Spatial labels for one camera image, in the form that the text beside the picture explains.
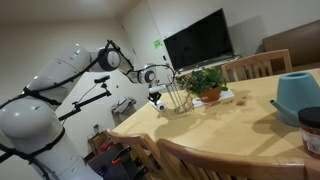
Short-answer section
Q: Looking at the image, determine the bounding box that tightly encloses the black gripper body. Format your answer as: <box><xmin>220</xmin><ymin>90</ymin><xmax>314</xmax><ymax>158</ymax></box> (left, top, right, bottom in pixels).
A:
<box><xmin>148</xmin><ymin>92</ymin><xmax>161</xmax><ymax>103</ymax></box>

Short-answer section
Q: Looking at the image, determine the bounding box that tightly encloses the white tissue roll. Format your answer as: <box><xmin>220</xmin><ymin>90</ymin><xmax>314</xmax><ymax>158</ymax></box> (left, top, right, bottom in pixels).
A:
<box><xmin>156</xmin><ymin>100</ymin><xmax>166</xmax><ymax>112</ymax></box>

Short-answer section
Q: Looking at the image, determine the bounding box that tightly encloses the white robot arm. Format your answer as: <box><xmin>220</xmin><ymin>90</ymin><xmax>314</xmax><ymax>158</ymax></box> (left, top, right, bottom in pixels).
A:
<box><xmin>0</xmin><ymin>40</ymin><xmax>158</xmax><ymax>180</ymax></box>

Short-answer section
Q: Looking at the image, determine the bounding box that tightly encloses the grey cloth on chair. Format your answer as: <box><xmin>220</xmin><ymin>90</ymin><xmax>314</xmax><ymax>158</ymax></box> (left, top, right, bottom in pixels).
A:
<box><xmin>111</xmin><ymin>97</ymin><xmax>136</xmax><ymax>116</ymax></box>

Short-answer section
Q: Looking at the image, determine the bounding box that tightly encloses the metal paper towel holder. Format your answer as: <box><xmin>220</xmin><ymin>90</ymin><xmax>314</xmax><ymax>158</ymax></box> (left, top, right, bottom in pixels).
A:
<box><xmin>166</xmin><ymin>75</ymin><xmax>194</xmax><ymax>114</ymax></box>

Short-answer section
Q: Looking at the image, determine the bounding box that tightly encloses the near wooden chair front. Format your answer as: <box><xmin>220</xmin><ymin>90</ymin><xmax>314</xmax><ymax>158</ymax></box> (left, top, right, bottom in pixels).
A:
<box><xmin>106</xmin><ymin>130</ymin><xmax>169</xmax><ymax>180</ymax></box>

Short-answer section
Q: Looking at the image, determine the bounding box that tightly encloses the wooden chair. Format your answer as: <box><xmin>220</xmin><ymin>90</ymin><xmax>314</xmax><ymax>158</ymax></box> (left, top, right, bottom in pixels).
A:
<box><xmin>221</xmin><ymin>49</ymin><xmax>293</xmax><ymax>82</ymax></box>
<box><xmin>157</xmin><ymin>139</ymin><xmax>320</xmax><ymax>180</ymax></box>
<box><xmin>106</xmin><ymin>130</ymin><xmax>169</xmax><ymax>180</ymax></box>

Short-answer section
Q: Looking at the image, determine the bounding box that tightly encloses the green sticky note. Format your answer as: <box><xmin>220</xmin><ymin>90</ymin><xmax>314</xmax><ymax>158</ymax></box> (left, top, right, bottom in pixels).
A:
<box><xmin>153</xmin><ymin>39</ymin><xmax>163</xmax><ymax>49</ymax></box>

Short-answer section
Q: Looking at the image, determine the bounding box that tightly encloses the potted green plant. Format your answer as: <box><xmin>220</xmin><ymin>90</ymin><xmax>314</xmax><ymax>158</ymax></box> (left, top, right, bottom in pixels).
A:
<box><xmin>176</xmin><ymin>67</ymin><xmax>228</xmax><ymax>97</ymax></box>

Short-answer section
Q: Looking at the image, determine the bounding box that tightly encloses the right wooden chair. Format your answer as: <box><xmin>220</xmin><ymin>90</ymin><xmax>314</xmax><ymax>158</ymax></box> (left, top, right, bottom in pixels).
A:
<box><xmin>157</xmin><ymin>139</ymin><xmax>320</xmax><ymax>180</ymax></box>

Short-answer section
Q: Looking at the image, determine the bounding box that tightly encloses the white paper under plant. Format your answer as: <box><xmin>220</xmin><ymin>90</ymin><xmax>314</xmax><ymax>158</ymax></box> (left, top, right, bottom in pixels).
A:
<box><xmin>192</xmin><ymin>89</ymin><xmax>234</xmax><ymax>107</ymax></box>

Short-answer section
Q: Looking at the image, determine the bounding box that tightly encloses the black flat screen television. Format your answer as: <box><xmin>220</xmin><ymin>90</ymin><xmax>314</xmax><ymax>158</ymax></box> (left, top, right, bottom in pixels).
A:
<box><xmin>164</xmin><ymin>8</ymin><xmax>234</xmax><ymax>70</ymax></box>

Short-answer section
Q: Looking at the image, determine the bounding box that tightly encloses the black toolbox with clutter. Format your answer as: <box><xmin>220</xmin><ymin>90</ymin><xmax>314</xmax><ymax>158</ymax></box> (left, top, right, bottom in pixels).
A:
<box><xmin>86</xmin><ymin>132</ymin><xmax>148</xmax><ymax>180</ymax></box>

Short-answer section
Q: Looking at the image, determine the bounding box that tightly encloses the far left wooden chair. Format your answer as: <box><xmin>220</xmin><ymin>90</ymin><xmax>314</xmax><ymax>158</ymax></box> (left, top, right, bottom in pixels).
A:
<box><xmin>221</xmin><ymin>49</ymin><xmax>293</xmax><ymax>82</ymax></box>

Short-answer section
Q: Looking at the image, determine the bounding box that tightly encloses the teal watering can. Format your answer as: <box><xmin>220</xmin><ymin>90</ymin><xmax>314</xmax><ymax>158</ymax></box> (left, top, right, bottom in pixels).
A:
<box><xmin>270</xmin><ymin>72</ymin><xmax>320</xmax><ymax>127</ymax></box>

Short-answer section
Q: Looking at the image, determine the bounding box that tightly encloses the red jar with black lid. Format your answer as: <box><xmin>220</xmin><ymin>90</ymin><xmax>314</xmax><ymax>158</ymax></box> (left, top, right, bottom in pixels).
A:
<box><xmin>298</xmin><ymin>107</ymin><xmax>320</xmax><ymax>159</ymax></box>

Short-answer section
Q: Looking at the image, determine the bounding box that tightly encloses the brown leather sofa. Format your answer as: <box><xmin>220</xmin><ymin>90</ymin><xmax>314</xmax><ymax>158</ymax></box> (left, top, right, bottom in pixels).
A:
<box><xmin>262</xmin><ymin>20</ymin><xmax>320</xmax><ymax>71</ymax></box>

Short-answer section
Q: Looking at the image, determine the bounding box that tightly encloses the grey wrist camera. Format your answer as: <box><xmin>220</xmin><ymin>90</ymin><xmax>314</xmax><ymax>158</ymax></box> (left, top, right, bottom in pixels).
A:
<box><xmin>148</xmin><ymin>85</ymin><xmax>166</xmax><ymax>93</ymax></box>

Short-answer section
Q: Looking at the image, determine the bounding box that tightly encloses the black camera on stand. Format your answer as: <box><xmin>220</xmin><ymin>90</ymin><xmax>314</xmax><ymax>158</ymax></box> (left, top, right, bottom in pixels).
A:
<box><xmin>58</xmin><ymin>75</ymin><xmax>111</xmax><ymax>121</ymax></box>

